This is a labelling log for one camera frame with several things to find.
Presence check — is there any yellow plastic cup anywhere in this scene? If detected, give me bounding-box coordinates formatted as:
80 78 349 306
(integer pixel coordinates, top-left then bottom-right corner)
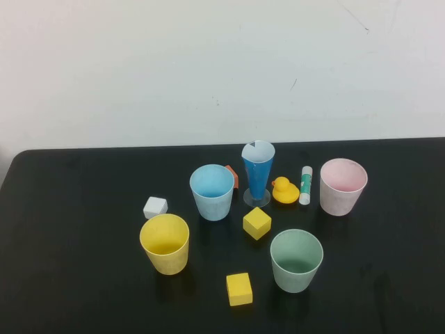
139 213 191 276

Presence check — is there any pink plastic cup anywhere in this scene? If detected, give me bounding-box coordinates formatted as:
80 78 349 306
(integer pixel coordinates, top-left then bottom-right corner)
319 158 369 217

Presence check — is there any green plastic cup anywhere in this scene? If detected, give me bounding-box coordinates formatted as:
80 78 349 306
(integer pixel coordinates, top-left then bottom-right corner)
270 228 325 294

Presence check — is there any orange block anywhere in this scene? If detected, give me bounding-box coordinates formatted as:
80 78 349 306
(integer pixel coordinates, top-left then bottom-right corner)
224 164 240 189

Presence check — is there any blue paper cone cup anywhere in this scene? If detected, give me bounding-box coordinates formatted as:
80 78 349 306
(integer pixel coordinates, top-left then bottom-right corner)
241 141 276 208

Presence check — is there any light blue plastic cup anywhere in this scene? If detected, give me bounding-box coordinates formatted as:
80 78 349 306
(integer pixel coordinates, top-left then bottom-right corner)
189 164 236 222

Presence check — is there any yellow cube block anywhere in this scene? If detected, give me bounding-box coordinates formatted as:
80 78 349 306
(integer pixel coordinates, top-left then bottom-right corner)
242 206 273 241
225 272 254 308

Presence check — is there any yellow rubber duck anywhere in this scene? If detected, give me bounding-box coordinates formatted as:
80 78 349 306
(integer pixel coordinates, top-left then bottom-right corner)
271 176 300 205

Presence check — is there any white cube block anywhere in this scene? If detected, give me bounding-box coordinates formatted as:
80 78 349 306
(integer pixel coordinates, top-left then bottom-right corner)
143 196 169 220

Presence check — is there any white green glue stick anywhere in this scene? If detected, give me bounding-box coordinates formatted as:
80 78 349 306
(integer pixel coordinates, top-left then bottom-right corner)
298 166 314 206

